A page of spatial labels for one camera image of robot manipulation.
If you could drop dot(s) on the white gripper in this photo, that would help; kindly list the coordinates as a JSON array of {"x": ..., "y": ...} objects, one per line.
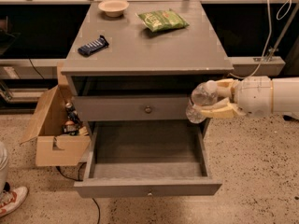
[{"x": 254, "y": 96}]

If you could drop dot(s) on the clear plastic water bottle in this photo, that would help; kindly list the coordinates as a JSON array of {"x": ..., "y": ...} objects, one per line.
[{"x": 204, "y": 94}]

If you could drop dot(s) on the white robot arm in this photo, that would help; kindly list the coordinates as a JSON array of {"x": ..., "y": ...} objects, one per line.
[{"x": 285, "y": 96}]

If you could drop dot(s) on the open grey bottom drawer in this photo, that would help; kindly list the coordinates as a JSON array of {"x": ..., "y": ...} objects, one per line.
[{"x": 153, "y": 158}]

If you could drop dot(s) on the closed grey middle drawer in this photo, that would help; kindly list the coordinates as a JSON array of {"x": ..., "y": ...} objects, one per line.
[{"x": 136, "y": 107}]

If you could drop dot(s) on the green chip bag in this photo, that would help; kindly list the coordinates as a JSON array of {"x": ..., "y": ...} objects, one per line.
[{"x": 162, "y": 20}]

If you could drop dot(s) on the grey wooden cabinet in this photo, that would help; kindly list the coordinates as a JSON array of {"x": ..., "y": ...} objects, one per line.
[{"x": 140, "y": 62}]

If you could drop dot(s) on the beige bowl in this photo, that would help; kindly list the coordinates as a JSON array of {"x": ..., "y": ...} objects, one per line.
[{"x": 113, "y": 8}]

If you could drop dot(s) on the cans and items in box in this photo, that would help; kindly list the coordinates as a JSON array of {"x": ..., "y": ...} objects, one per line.
[{"x": 73, "y": 125}]

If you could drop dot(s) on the open cardboard box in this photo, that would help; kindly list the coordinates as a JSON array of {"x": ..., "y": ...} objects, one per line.
[{"x": 53, "y": 146}]

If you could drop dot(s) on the grey trouser leg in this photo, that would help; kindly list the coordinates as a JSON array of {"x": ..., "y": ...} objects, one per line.
[{"x": 3, "y": 165}]

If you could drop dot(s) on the white red sneaker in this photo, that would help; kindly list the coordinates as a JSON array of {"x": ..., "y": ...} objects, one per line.
[{"x": 11, "y": 199}]

